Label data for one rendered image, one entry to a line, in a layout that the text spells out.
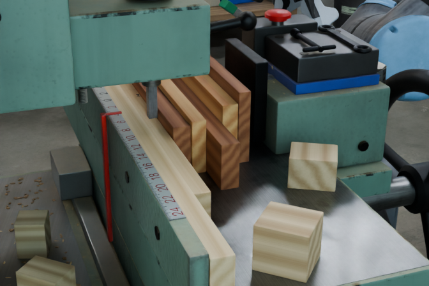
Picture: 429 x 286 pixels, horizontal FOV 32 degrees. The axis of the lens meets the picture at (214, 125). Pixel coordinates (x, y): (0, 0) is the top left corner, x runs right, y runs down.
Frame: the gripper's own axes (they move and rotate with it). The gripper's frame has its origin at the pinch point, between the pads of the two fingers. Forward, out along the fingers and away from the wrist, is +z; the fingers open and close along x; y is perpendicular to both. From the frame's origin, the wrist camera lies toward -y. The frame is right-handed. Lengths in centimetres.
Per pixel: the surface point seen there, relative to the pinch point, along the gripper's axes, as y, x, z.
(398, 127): 104, 112, 96
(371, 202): -24, -54, 0
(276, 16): -28, -46, -22
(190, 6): -41, -54, -29
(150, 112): -46, -50, -19
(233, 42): -33, -44, -20
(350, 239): -38, -71, -10
